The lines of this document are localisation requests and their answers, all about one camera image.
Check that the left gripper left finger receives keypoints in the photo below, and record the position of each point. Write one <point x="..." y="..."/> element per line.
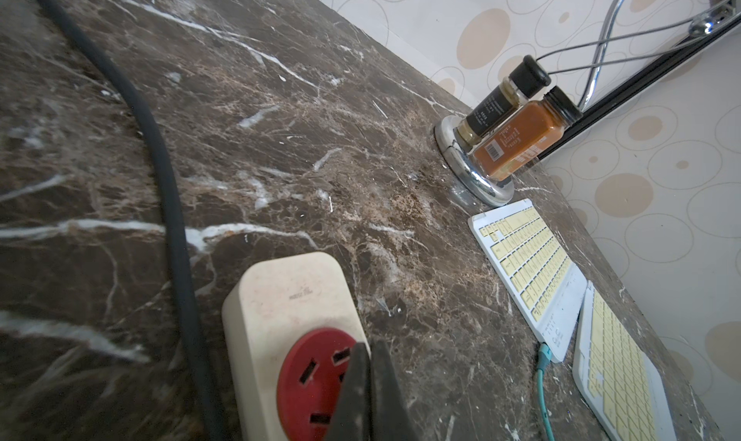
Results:
<point x="351" y="419"/>

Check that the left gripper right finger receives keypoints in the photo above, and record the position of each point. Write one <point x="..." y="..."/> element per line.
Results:
<point x="389" y="416"/>

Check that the white keyboard yellow keys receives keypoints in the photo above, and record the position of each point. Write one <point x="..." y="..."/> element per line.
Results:
<point x="547" y="287"/>
<point x="616" y="378"/>

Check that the beige power strip red sockets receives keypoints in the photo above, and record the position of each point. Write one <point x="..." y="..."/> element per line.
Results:
<point x="290" y="325"/>

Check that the orange spice bottle black cap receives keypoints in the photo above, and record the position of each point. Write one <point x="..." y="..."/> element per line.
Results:
<point x="531" y="130"/>

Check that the rear spice bottle black cap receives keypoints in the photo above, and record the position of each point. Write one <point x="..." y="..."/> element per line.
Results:
<point x="516" y="89"/>

